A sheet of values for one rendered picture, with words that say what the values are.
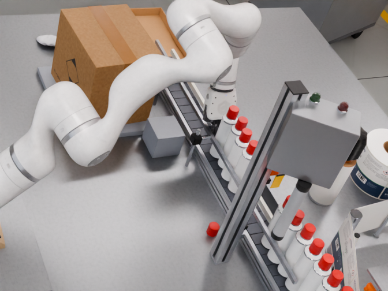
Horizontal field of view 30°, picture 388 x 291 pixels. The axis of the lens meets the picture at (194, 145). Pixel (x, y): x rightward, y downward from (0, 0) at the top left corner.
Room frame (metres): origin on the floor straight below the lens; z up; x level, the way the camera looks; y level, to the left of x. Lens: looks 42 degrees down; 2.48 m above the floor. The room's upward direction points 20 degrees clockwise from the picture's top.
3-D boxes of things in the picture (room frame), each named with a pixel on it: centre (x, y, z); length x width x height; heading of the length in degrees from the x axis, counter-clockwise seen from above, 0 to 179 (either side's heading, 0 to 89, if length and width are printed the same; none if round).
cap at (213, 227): (1.49, -0.14, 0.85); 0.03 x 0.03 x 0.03
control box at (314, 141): (1.39, -0.27, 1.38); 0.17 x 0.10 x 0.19; 92
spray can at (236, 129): (1.74, -0.12, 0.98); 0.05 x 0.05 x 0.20
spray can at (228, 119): (1.78, -0.08, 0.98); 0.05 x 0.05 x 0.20
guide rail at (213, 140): (1.74, -0.07, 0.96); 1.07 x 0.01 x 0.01; 37
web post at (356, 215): (1.53, -0.51, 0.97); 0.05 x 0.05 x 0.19
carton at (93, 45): (1.89, 0.36, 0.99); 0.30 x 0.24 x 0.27; 42
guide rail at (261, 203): (1.78, -0.13, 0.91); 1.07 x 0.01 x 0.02; 37
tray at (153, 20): (2.33, 0.33, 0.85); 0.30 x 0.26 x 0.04; 37
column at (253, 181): (1.41, -0.18, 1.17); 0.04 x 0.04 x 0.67; 37
